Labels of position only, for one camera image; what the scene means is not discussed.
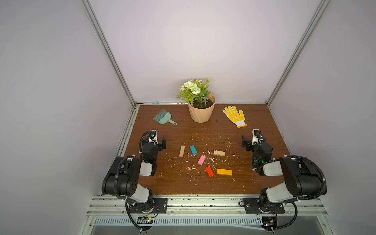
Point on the green hand brush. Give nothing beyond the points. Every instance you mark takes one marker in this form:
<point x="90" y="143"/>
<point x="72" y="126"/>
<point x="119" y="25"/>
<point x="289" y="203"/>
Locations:
<point x="164" y="117"/>

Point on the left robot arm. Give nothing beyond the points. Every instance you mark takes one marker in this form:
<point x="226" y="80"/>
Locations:
<point x="122" y="179"/>

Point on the yellow block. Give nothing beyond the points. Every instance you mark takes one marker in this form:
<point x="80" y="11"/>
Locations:
<point x="226" y="172"/>

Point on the artificial green white plant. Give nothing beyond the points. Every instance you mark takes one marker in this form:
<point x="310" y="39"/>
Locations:
<point x="195" y="93"/>

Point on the red block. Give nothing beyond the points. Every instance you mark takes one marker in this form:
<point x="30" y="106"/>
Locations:
<point x="209" y="171"/>

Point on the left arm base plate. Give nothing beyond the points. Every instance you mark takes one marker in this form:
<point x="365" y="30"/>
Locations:
<point x="157" y="205"/>

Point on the aluminium front rail frame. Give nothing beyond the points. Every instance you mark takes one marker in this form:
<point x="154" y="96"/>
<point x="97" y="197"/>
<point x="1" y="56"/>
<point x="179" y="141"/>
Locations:
<point x="221" y="204"/>

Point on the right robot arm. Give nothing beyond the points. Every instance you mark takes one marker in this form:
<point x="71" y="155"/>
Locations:
<point x="303" y="179"/>

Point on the pink block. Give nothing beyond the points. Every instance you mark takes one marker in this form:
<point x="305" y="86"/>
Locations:
<point x="201" y="160"/>

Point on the teal block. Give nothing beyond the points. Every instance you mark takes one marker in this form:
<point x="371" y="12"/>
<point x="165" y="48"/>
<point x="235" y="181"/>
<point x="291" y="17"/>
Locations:
<point x="193" y="150"/>

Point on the natural wooden block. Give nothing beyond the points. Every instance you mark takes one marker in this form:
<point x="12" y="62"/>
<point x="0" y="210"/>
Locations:
<point x="182" y="150"/>
<point x="219" y="153"/>

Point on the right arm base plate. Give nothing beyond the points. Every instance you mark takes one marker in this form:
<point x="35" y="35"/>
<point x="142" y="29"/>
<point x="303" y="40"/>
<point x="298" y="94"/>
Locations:
<point x="255" y="205"/>

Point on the yellow work glove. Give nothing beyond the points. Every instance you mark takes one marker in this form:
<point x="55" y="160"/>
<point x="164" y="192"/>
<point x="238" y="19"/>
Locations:
<point x="235" y="116"/>

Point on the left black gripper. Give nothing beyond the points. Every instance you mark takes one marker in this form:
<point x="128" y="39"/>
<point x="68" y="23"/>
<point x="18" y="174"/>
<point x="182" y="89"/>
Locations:
<point x="160" y="143"/>

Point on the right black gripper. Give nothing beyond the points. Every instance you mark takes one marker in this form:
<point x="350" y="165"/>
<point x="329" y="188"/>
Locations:
<point x="246" y="143"/>

